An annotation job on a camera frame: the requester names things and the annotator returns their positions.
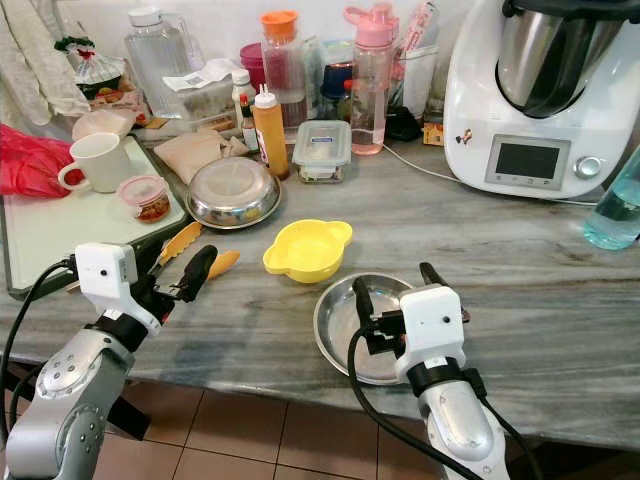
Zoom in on magenta plastic cup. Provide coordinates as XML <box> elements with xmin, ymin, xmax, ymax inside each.
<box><xmin>240</xmin><ymin>43</ymin><xmax>266</xmax><ymax>91</ymax></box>

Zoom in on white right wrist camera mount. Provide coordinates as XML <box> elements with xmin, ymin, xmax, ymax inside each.
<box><xmin>399</xmin><ymin>285</ymin><xmax>470</xmax><ymax>377</ymax></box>

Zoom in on white green-rimmed cutting board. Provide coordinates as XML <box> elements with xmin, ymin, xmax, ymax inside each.
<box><xmin>0</xmin><ymin>135</ymin><xmax>189</xmax><ymax>299</ymax></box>

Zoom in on white kitchen cooking machine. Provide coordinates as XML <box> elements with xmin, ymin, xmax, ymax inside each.
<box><xmin>443</xmin><ymin>0</ymin><xmax>640</xmax><ymax>199</ymax></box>

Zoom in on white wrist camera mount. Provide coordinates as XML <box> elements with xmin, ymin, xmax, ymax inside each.
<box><xmin>399</xmin><ymin>285</ymin><xmax>470</xmax><ymax>377</ymax></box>
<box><xmin>74</xmin><ymin>242</ymin><xmax>157</xmax><ymax>336</ymax></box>

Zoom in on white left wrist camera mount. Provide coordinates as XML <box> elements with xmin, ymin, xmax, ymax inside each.
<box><xmin>74</xmin><ymin>242</ymin><xmax>157</xmax><ymax>336</ymax></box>

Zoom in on small black pouch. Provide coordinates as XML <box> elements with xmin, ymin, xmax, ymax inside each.
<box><xmin>385</xmin><ymin>105</ymin><xmax>423</xmax><ymax>141</ymax></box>

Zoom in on pink-capped water bottle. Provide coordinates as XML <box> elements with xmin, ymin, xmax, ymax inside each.
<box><xmin>344</xmin><ymin>3</ymin><xmax>396</xmax><ymax>156</ymax></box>

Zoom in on round steel plate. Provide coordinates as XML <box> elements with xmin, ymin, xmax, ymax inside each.
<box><xmin>313</xmin><ymin>272</ymin><xmax>411</xmax><ymax>386</ymax></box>

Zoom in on hanging beige cloth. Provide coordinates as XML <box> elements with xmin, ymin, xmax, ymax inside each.
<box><xmin>0</xmin><ymin>0</ymin><xmax>91</xmax><ymax>121</ymax></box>

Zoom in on white paper slip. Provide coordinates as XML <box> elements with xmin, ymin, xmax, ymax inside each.
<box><xmin>163</xmin><ymin>58</ymin><xmax>241</xmax><ymax>93</ymax></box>

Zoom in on steel tongs with orange tips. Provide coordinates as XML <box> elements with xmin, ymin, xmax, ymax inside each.
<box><xmin>65</xmin><ymin>221</ymin><xmax>241</xmax><ymax>296</ymax></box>

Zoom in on clear lidded food container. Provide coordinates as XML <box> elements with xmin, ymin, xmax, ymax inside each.
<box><xmin>292</xmin><ymin>120</ymin><xmax>352</xmax><ymax>184</ymax></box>

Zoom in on small pink-lidded plastic tub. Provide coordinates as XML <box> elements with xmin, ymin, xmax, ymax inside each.
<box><xmin>117</xmin><ymin>175</ymin><xmax>171</xmax><ymax>224</ymax></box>

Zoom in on beige round bundle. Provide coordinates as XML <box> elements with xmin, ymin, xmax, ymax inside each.
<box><xmin>71</xmin><ymin>109</ymin><xmax>136</xmax><ymax>141</ymax></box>

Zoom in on white power cable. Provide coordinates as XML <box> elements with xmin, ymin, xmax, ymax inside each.
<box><xmin>380</xmin><ymin>140</ymin><xmax>601</xmax><ymax>207</ymax></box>

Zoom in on clear plastic jug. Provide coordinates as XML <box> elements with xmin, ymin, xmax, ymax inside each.
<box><xmin>125</xmin><ymin>8</ymin><xmax>201</xmax><ymax>119</ymax></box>

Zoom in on orange sauce squeeze bottle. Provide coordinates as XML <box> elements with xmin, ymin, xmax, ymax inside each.
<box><xmin>252</xmin><ymin>85</ymin><xmax>289</xmax><ymax>181</ymax></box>

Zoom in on red plastic bag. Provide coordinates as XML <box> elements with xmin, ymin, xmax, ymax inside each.
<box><xmin>0</xmin><ymin>124</ymin><xmax>76</xmax><ymax>198</ymax></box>

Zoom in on dark blue jar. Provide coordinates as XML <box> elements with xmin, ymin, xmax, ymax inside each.
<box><xmin>320</xmin><ymin>62</ymin><xmax>354</xmax><ymax>101</ymax></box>

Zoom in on covered steel bowl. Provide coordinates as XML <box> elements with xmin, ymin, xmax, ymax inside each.
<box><xmin>186</xmin><ymin>156</ymin><xmax>282</xmax><ymax>230</ymax></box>

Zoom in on white ceramic mug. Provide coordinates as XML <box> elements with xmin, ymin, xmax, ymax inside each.
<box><xmin>57</xmin><ymin>131</ymin><xmax>134</xmax><ymax>194</ymax></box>

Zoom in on brown paper bag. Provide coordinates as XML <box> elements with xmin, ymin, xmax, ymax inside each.
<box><xmin>155</xmin><ymin>128</ymin><xmax>246</xmax><ymax>184</ymax></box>

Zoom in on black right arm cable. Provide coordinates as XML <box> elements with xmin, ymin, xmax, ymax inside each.
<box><xmin>347</xmin><ymin>328</ymin><xmax>466</xmax><ymax>480</ymax></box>

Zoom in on orange-lidded clear bottle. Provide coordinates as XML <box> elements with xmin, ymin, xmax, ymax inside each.
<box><xmin>260</xmin><ymin>10</ymin><xmax>306</xmax><ymax>131</ymax></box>

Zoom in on wrapped gift with green bow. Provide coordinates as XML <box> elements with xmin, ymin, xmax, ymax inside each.
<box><xmin>55</xmin><ymin>36</ymin><xmax>126</xmax><ymax>99</ymax></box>

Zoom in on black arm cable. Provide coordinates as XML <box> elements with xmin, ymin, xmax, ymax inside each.
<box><xmin>347</xmin><ymin>328</ymin><xmax>466</xmax><ymax>480</ymax></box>
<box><xmin>0</xmin><ymin>258</ymin><xmax>79</xmax><ymax>441</ymax></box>

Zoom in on red white snack packet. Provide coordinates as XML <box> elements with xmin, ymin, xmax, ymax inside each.
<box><xmin>400</xmin><ymin>2</ymin><xmax>441</xmax><ymax>56</ymax></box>

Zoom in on yellow plastic bowl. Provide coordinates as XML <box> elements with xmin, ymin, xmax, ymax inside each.
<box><xmin>262</xmin><ymin>219</ymin><xmax>354</xmax><ymax>284</ymax></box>

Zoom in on small brown jar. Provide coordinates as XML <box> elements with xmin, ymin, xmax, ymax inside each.
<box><xmin>422</xmin><ymin>110</ymin><xmax>446</xmax><ymax>146</ymax></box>

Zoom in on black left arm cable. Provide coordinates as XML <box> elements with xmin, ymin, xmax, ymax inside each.
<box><xmin>0</xmin><ymin>258</ymin><xmax>79</xmax><ymax>441</ymax></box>

